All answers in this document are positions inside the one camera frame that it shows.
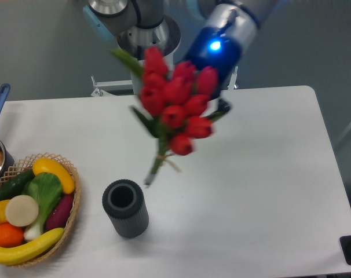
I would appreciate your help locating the purple sweet potato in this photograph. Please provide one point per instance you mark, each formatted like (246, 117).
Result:
(59, 216)

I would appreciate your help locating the yellow banana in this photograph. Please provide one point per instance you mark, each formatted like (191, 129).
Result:
(25, 252)

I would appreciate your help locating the green bok choy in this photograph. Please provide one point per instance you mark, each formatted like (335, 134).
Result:
(46, 190)

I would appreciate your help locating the orange fruit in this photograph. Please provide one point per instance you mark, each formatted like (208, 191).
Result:
(10, 236)

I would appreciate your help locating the woven wicker basket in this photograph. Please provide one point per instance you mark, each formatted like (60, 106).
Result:
(26, 164)

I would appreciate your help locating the dark grey ribbed vase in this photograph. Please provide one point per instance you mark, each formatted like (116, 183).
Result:
(123, 202)

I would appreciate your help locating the beige round disc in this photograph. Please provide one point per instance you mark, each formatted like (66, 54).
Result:
(21, 210)

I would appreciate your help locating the green cucumber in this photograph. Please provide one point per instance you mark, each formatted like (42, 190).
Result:
(15, 185)

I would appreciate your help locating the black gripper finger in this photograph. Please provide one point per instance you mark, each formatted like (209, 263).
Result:
(223, 106)

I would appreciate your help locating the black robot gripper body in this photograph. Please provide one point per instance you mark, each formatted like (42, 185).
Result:
(229, 29)

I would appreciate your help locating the red tulip bouquet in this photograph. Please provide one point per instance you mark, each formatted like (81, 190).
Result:
(173, 103)

